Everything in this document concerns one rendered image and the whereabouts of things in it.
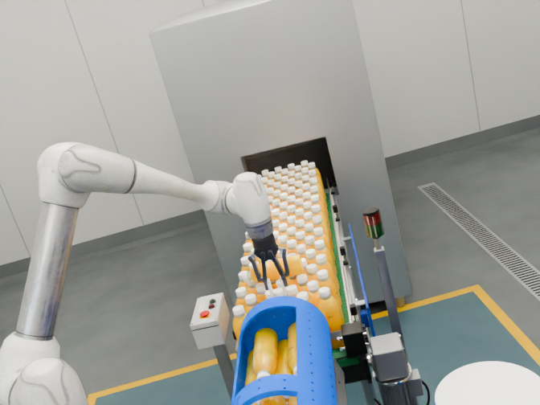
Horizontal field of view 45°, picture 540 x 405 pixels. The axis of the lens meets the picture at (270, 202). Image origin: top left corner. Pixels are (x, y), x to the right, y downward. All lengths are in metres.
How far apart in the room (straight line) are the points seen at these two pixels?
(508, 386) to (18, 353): 1.29
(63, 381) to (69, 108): 4.68
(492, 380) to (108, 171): 1.14
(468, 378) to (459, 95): 4.94
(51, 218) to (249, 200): 0.60
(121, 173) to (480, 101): 5.28
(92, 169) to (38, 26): 4.54
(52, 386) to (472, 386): 1.07
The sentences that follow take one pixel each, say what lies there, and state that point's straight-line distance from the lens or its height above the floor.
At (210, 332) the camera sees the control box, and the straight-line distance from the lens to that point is 2.29.
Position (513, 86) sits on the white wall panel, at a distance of 6.79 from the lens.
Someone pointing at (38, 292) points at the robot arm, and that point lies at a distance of 1.88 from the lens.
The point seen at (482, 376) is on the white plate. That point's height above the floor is 1.04.
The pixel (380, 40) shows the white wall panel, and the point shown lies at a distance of 6.26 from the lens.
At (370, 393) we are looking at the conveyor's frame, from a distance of 2.75.
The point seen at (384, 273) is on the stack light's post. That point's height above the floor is 1.00.
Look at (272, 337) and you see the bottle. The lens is 1.98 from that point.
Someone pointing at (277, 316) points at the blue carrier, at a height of 1.17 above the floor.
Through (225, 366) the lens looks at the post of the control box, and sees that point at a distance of 2.46.
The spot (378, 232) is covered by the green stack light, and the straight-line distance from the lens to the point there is 2.39.
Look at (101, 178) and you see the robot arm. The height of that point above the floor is 1.77.
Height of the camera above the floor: 2.17
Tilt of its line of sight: 20 degrees down
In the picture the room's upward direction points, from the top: 15 degrees counter-clockwise
